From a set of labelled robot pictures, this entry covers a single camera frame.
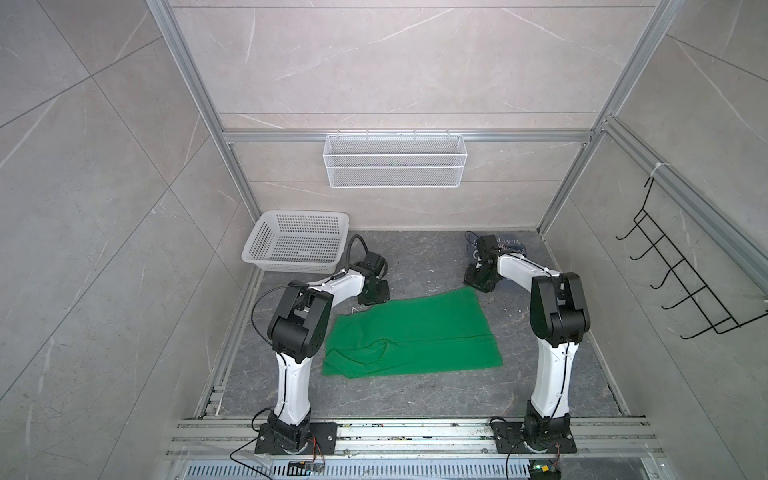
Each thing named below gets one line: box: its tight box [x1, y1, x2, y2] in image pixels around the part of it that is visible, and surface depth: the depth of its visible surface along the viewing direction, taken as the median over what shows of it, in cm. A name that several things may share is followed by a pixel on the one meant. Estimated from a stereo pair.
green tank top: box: [322, 286, 503, 379], surface depth 92 cm
